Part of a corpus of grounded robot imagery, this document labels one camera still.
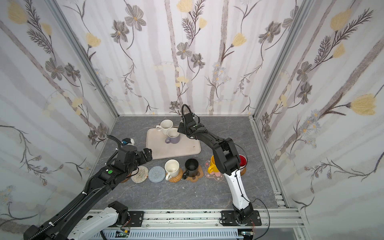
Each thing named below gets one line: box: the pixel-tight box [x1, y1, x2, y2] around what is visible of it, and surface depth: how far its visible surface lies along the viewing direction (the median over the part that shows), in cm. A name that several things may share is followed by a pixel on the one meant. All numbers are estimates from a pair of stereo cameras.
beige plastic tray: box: [146, 128, 201, 159], surface depth 104 cm
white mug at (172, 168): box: [164, 159, 180, 181], surface depth 86 cm
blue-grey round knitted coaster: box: [148, 166, 166, 183], surface depth 90 cm
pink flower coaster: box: [204, 159, 224, 182], surface depth 91 cm
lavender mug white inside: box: [165, 127, 180, 144], surface depth 103 cm
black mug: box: [182, 158, 199, 180], surface depth 86 cm
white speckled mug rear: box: [155, 119, 173, 135], surface depth 106 cm
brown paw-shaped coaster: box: [186, 165, 204, 183], surface depth 90 cm
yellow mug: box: [208, 155, 219, 174], surface depth 86 cm
